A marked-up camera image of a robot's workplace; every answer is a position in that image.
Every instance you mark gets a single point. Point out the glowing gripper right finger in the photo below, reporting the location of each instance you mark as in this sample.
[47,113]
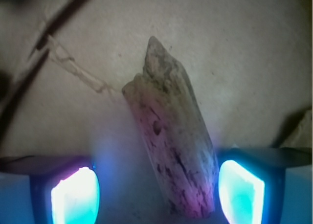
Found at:
[266,185]

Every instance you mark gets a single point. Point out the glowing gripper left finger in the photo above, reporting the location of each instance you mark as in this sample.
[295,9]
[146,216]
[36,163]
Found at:
[48,190]

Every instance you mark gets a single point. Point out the brown wood chip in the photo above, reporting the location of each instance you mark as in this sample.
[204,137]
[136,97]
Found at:
[163,103]

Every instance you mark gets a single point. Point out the brown paper bag tray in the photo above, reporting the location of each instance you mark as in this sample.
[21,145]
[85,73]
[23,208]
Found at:
[63,64]

